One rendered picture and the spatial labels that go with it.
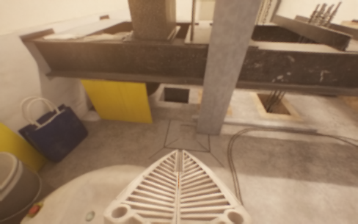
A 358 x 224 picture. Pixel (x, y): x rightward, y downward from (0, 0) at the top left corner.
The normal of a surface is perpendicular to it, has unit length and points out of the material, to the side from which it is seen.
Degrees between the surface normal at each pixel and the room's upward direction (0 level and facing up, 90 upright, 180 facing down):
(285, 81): 90
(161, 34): 90
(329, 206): 0
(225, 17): 90
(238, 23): 90
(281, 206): 0
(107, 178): 0
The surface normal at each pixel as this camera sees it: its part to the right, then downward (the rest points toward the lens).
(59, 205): 0.00, -0.74
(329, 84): -0.12, 0.66
